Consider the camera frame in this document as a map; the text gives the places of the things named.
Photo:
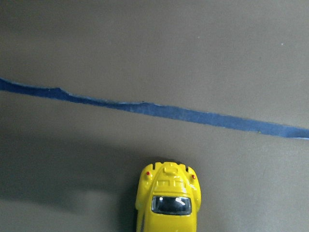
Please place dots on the yellow beetle toy car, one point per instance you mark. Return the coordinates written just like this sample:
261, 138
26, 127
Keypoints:
168, 198

